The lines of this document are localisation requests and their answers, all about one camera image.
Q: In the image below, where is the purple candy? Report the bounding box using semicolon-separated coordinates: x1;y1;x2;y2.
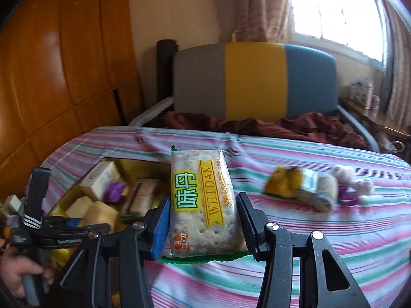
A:
104;182;127;203
339;184;358;206

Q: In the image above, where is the green yellow cracker packet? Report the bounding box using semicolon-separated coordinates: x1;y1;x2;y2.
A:
161;146;253;264

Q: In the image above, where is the white grey box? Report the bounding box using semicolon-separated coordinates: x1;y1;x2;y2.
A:
5;195;21;212

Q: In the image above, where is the wooden wardrobe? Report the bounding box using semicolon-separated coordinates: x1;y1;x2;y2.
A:
0;0;143;199

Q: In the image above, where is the rectangular metal tin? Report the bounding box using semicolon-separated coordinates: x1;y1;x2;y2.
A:
45;157;172;308

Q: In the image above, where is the wooden desk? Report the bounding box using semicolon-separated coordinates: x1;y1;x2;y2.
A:
339;96;411;164

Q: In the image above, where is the pink patterned curtain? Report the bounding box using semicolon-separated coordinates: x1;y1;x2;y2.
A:
231;0;291;43
377;0;411;129

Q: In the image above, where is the grey yellow blue armchair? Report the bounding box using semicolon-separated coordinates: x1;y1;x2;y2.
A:
128;40;381;155

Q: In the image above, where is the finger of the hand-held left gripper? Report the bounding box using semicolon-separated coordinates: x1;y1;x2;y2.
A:
45;218;110;233

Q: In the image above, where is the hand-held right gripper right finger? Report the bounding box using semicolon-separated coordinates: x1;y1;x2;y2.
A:
236;192;370;308

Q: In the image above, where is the brown biscuit packet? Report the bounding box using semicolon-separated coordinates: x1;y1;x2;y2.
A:
124;178;161;217

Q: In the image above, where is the black rolled mat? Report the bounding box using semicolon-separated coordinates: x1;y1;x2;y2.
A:
156;39;178;98

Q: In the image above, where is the clear wrapped beige cake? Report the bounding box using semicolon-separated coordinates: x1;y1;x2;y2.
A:
300;170;339;213

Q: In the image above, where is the cream printed box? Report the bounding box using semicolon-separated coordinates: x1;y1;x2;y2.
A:
80;161;121;201

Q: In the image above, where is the yellow brown snack packet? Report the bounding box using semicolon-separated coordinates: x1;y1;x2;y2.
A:
265;166;304;198

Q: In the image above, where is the window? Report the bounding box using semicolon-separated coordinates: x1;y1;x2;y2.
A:
284;0;390;65

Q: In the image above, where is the maroon cloth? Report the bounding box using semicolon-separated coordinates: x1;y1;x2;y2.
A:
151;111;368;150

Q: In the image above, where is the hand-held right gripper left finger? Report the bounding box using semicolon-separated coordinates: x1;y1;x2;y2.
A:
48;196;171;308

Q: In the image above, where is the person's left hand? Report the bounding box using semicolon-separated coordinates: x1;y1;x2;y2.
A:
0;247;55;297

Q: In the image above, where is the plastic white ball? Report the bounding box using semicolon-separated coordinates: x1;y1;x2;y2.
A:
353;178;373;196
332;164;357;183

